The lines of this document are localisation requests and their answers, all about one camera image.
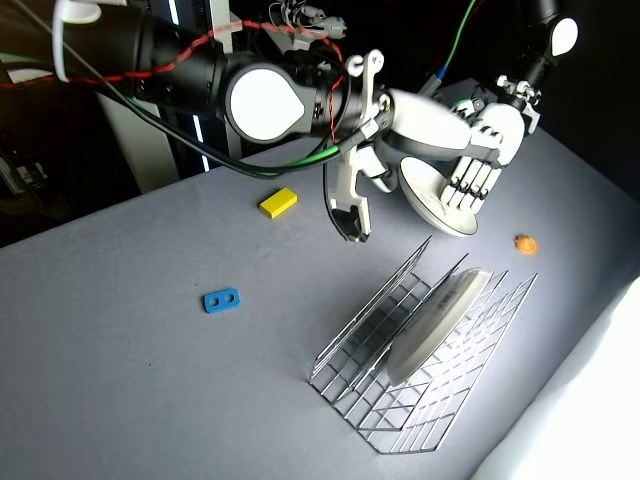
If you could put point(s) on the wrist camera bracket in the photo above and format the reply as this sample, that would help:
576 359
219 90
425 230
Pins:
350 190
520 87

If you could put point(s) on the white spare gripper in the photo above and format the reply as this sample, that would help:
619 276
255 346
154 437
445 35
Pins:
310 20

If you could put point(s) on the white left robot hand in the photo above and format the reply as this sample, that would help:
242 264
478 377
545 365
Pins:
500 130

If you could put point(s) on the white plate with dark rim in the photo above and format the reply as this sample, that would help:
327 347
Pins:
430 335
425 195

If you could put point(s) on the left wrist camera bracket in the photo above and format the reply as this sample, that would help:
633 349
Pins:
520 87

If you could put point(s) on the orange round cookie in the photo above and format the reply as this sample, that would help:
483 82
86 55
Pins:
526 245

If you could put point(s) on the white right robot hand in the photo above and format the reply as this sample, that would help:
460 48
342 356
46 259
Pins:
430 130

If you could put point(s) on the yellow rectangular block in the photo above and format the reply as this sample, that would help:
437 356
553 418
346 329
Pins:
278 203

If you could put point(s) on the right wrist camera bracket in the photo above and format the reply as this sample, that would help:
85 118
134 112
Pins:
350 190

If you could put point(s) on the blue block with two holes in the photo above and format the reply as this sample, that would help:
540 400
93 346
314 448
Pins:
222 300

